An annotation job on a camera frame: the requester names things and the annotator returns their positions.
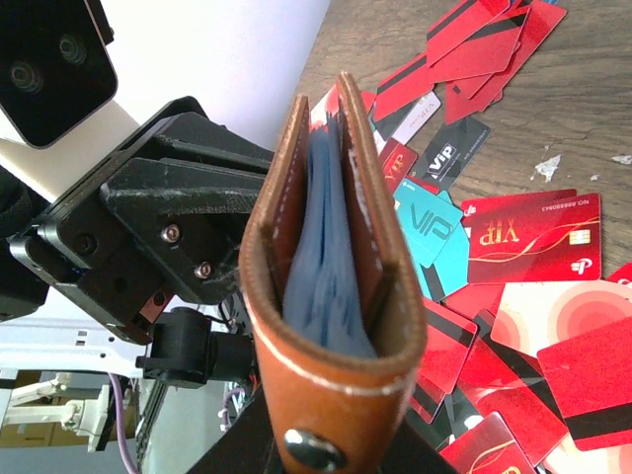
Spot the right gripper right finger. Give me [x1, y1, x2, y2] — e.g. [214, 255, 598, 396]
[379, 421, 457, 474]

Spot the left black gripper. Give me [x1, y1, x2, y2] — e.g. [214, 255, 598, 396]
[9, 97, 273, 345]

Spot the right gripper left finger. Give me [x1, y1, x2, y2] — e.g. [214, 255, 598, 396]
[190, 389, 277, 474]

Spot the white red circle card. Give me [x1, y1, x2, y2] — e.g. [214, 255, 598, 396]
[491, 280, 631, 356]

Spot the teal VIP card centre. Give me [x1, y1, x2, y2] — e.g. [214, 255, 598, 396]
[394, 179, 470, 301]

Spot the red gold card upper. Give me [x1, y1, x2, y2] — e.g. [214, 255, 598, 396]
[462, 189, 602, 284]

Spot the black VIP card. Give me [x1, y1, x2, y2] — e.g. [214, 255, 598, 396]
[409, 117, 492, 191]

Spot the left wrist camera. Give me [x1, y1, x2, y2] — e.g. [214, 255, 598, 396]
[0, 0, 139, 203]

